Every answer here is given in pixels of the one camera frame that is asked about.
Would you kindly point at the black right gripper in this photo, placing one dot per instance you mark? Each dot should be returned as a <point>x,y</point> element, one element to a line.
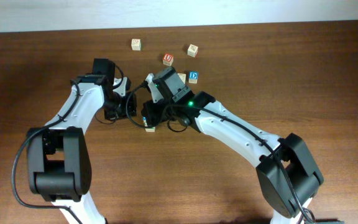
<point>150,112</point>

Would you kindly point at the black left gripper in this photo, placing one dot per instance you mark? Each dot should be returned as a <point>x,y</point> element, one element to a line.
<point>110,116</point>

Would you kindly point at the plain wooden row block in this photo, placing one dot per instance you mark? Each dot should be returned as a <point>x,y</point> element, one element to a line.
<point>147,129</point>

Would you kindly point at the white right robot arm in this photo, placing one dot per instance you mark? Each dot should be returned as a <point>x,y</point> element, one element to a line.
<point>288,175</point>

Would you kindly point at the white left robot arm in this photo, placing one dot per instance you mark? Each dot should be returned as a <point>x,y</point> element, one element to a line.
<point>58,162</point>

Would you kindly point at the plain wooden block middle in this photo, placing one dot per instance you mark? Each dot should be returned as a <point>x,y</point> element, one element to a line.
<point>182,77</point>

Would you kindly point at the blue D letter block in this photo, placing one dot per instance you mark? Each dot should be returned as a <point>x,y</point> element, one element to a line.
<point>193,77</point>

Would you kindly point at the red U letter block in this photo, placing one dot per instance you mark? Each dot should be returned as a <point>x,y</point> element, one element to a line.
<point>168,59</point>

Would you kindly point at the plain wooden block far right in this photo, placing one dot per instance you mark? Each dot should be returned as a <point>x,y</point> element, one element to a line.
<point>192,50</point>

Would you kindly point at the plain wooden block far left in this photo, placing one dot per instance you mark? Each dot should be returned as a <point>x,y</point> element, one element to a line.
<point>136,44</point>

